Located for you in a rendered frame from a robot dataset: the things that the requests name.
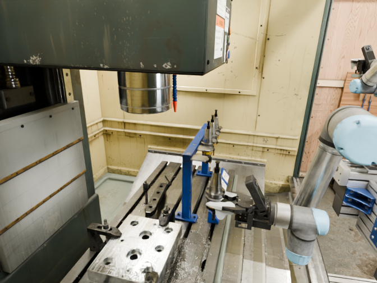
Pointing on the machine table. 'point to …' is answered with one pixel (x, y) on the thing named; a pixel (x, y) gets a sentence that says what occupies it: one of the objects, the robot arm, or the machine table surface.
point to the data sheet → (221, 8)
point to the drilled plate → (100, 270)
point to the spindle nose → (145, 92)
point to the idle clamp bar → (160, 193)
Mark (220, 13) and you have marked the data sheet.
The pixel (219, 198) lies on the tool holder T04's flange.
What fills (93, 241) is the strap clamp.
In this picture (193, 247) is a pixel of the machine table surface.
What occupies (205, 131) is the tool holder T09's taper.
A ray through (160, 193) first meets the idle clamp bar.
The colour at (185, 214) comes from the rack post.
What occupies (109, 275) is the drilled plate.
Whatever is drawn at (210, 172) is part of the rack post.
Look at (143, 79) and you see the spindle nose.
